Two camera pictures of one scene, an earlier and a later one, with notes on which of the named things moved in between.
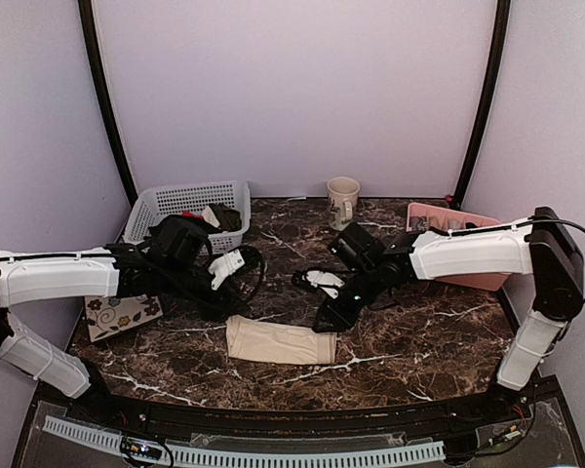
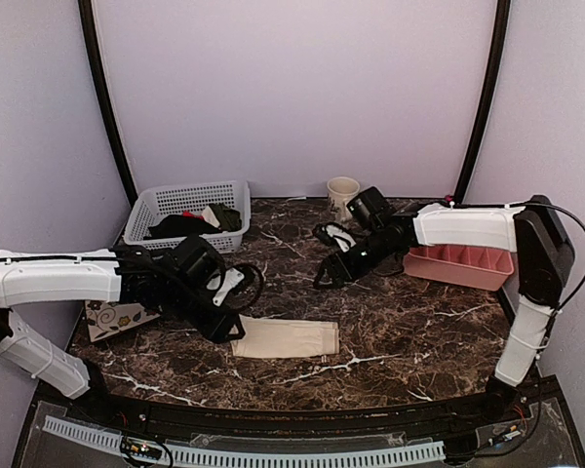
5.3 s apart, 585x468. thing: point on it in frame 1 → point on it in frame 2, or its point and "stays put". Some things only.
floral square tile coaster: x=110 y=316 stays put
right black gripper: x=342 y=319 → x=334 y=276
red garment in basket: x=187 y=214 stays put
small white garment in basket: x=210 y=216 stays put
